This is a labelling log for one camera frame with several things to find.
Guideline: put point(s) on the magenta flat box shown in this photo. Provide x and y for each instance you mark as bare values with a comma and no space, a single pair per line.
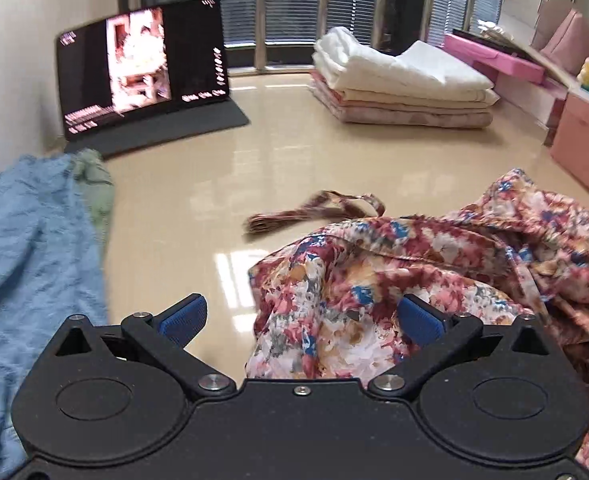
499,57

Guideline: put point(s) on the dark tablet keyboard cover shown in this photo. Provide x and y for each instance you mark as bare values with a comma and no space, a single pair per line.
164,127

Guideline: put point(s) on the metal window railing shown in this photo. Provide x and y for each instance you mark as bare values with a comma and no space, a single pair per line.
262,20

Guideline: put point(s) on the pink cushion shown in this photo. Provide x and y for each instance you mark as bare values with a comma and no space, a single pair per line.
571,40

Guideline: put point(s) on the floral fabric belt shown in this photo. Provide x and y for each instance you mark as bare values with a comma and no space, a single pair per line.
304,210

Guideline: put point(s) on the blue knit sweater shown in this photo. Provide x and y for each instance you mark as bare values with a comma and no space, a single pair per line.
29,250

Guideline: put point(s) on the floral print garment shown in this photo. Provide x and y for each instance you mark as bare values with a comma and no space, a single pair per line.
479,270

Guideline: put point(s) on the green cloth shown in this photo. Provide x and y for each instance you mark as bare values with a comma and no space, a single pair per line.
97,185

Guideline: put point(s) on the pink floral folded quilt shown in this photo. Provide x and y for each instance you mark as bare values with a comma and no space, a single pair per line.
414,117

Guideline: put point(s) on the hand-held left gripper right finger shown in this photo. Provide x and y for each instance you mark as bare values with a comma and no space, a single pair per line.
419,322

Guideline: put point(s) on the black tablet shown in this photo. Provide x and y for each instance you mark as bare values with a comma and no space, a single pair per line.
144,65

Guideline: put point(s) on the white folded quilt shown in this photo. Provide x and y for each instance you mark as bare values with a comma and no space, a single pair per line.
399,62

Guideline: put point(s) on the cream folded quilt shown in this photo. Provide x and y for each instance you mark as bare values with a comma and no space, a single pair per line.
424,99

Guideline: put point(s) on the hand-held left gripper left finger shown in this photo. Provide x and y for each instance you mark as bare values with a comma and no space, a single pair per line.
184,317

